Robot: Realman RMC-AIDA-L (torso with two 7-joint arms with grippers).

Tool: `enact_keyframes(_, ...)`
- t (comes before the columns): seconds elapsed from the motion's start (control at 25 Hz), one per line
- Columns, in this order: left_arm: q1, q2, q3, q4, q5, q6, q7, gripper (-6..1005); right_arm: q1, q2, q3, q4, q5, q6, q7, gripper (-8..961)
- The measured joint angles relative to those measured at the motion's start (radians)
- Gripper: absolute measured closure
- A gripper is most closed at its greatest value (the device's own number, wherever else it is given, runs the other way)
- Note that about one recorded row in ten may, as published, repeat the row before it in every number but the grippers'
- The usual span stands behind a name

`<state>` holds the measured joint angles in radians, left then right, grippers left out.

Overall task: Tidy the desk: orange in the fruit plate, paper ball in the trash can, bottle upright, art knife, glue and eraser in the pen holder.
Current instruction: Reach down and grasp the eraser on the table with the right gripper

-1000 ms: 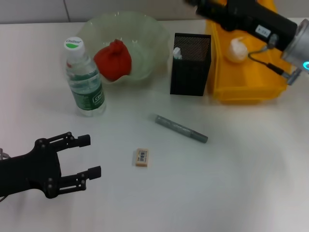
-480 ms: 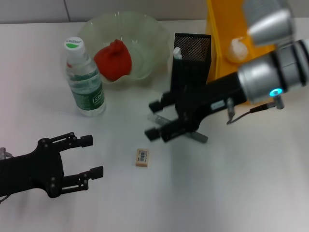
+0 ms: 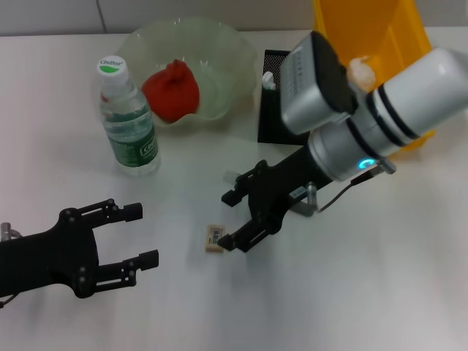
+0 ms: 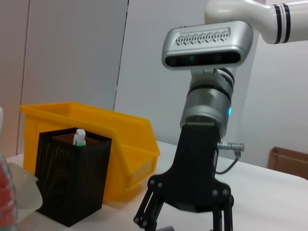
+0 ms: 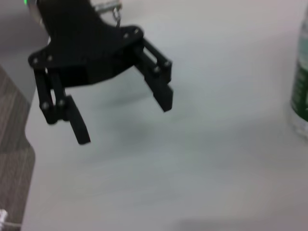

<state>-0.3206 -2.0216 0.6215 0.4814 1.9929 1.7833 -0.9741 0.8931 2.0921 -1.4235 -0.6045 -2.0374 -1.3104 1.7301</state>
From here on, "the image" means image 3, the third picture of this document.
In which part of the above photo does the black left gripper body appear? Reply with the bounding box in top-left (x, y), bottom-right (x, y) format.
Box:
top-left (0, 206), bottom-right (101, 300)

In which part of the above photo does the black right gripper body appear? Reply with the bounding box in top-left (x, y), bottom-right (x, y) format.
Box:
top-left (247, 143), bottom-right (331, 232)

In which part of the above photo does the beige eraser with barcode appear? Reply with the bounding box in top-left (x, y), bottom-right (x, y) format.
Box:
top-left (205, 224), bottom-right (226, 254)

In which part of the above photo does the clear water bottle green label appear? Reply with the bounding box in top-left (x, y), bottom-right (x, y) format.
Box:
top-left (95, 54), bottom-right (162, 178)

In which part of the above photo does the green utility knife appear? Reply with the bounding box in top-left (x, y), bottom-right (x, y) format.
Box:
top-left (261, 71), bottom-right (279, 93)

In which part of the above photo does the red ball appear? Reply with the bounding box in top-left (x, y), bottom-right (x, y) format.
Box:
top-left (141, 58), bottom-right (202, 124)

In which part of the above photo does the white paper ball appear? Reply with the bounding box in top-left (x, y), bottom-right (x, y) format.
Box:
top-left (347, 54), bottom-right (378, 91)

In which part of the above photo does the black mesh pen holder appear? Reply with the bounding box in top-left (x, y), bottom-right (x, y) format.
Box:
top-left (257, 49), bottom-right (320, 146)

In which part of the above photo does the green glass fruit bowl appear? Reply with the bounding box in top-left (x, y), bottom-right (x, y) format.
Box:
top-left (116, 16), bottom-right (258, 129)

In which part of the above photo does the yellow plastic bin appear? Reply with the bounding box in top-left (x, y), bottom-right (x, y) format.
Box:
top-left (312, 0), bottom-right (439, 157)

